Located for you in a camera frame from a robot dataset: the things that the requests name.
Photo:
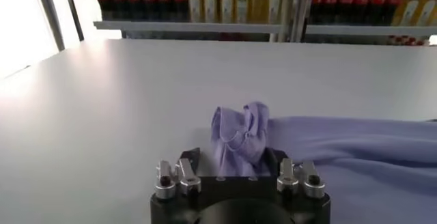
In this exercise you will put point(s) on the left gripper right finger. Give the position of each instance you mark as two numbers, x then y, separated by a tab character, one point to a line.
286	177

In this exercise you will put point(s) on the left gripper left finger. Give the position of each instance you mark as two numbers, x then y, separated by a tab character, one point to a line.
187	177

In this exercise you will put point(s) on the purple printed t-shirt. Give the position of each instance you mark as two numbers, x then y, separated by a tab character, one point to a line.
358	143

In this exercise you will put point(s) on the grey metal shelf rack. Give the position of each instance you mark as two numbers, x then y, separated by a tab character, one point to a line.
187	27
368	30

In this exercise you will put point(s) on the black slanted pole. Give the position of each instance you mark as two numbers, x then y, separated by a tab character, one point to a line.
72	10

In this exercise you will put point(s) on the grey window pillar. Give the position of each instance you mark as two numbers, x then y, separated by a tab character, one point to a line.
48	10

